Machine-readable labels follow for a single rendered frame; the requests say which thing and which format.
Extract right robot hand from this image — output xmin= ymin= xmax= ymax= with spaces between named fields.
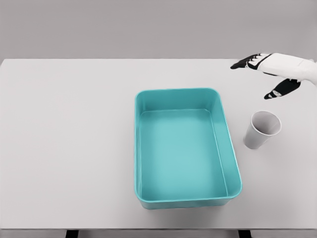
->
xmin=230 ymin=52 xmax=304 ymax=100

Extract white paper cup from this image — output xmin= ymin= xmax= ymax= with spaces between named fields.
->
xmin=243 ymin=110 xmax=282 ymax=150

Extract teal rectangular basket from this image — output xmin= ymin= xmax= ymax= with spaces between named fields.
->
xmin=134 ymin=87 xmax=243 ymax=210

